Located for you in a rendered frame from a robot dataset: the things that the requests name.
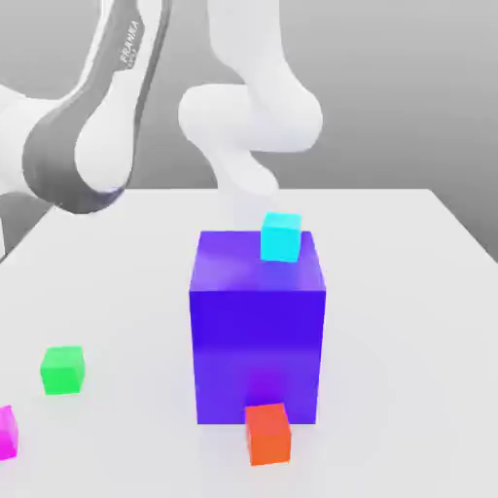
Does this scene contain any large purple box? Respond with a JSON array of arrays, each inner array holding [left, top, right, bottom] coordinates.
[[189, 230, 327, 426]]

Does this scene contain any small magenta cube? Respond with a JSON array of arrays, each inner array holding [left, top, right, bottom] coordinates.
[[0, 405, 19, 462]]

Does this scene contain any small green cube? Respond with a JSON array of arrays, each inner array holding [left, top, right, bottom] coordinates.
[[39, 345, 86, 397]]

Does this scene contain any small cyan cube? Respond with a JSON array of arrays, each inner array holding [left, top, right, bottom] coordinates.
[[259, 212, 303, 263]]

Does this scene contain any small orange cube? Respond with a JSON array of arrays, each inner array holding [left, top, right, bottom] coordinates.
[[244, 403, 293, 467]]

